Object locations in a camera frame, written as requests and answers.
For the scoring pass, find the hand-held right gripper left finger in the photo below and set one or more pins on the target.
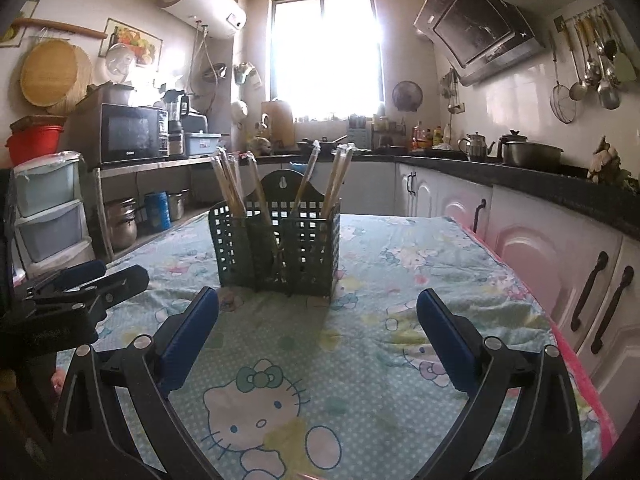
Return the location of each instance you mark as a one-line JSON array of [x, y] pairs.
[[190, 335]]

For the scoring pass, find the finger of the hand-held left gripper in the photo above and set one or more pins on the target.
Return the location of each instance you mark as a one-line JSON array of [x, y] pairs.
[[120, 284], [80, 272]]

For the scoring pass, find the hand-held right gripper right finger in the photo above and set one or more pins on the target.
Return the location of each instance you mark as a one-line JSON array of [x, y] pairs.
[[447, 340]]

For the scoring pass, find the green plastic utensil holder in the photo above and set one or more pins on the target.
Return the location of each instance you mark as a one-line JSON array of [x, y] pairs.
[[305, 255]]

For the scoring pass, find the bunch of wooden chopsticks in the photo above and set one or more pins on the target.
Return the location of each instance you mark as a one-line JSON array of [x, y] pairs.
[[231, 185]]

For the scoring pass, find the person's left hand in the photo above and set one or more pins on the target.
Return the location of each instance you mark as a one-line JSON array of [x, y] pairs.
[[58, 380]]

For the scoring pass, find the large steel pot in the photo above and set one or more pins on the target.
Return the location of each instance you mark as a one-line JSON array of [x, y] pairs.
[[120, 227]]

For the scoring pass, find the pale blue plastic drawer unit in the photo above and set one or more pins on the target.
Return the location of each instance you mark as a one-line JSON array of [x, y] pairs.
[[45, 190]]

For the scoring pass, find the small steel pot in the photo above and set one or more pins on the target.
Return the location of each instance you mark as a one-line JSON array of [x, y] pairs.
[[176, 206]]

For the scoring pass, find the cartoon cat printed tablecloth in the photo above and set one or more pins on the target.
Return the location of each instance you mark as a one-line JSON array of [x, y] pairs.
[[380, 270]]

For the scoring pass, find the metal shelf table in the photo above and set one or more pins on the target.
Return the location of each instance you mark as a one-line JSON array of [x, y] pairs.
[[145, 165]]

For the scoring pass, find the red plastic bucket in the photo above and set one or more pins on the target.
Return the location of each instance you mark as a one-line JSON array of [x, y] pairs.
[[32, 145]]

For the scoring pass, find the black microwave oven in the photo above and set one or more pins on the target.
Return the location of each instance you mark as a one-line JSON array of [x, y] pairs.
[[125, 135]]

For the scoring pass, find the woven basket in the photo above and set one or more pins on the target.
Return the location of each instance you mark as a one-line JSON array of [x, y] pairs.
[[37, 121]]

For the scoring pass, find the blue and white box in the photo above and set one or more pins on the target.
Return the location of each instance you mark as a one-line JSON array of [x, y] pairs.
[[200, 145]]

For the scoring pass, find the black blender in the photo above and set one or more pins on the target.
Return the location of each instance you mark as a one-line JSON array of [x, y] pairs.
[[175, 110]]

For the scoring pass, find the black kitchen countertop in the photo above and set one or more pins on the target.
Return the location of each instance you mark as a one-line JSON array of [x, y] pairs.
[[550, 182]]

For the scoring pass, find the steel teapot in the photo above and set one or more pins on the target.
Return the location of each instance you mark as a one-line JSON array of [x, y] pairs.
[[475, 149]]

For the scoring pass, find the round wooden cutting board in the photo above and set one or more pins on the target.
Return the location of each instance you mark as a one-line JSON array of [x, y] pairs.
[[50, 75]]

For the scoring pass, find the black cooking pot with lid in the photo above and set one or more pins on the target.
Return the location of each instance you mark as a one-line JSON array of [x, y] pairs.
[[530, 156]]

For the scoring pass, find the cluster of condiment bottles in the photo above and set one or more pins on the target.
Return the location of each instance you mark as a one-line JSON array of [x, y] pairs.
[[430, 137]]

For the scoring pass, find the white hanging container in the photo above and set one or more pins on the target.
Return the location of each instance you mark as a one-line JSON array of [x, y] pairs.
[[239, 115]]

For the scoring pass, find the spice rack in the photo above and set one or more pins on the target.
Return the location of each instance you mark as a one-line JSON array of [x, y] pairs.
[[387, 137]]

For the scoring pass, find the white round plastic cover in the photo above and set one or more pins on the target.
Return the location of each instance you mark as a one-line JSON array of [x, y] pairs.
[[120, 62]]

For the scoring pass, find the black wok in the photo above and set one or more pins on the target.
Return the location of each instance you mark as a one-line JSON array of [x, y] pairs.
[[330, 147]]

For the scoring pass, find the yellow water jug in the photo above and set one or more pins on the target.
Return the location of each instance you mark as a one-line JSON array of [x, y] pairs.
[[277, 122]]

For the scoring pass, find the small hanging basket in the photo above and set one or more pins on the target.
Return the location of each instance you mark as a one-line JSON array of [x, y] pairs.
[[245, 74]]

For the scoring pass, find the small round fan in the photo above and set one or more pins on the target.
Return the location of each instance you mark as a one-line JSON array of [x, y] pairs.
[[407, 96]]

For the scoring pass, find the wooden rolling pin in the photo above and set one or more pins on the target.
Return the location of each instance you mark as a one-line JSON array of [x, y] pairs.
[[60, 25]]

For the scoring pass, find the row of hanging ladles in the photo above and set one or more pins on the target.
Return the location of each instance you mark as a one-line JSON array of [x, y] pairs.
[[607, 95]]

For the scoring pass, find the white cylindrical water heater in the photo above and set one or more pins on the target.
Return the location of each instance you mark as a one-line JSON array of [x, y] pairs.
[[205, 0]]

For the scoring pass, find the kitchen window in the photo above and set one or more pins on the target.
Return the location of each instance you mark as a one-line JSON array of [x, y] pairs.
[[325, 60]]

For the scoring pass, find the black range hood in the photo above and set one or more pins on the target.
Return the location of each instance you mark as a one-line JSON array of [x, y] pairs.
[[475, 35]]

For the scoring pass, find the fruit wall poster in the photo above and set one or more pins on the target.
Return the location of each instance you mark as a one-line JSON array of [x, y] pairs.
[[140, 40]]

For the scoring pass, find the small wall poster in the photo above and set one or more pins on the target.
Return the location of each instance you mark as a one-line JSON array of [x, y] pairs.
[[20, 30]]

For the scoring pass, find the metal utensil rail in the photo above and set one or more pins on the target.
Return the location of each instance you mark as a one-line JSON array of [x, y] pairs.
[[559, 24]]

